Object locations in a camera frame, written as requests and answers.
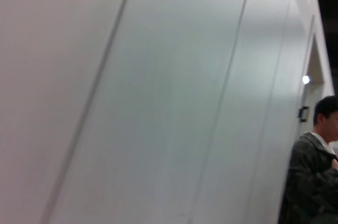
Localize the person in dark jacket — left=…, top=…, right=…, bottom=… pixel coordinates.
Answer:
left=277, top=95, right=338, bottom=224

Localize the black door handle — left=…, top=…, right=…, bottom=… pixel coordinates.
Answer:
left=298, top=106, right=310, bottom=123

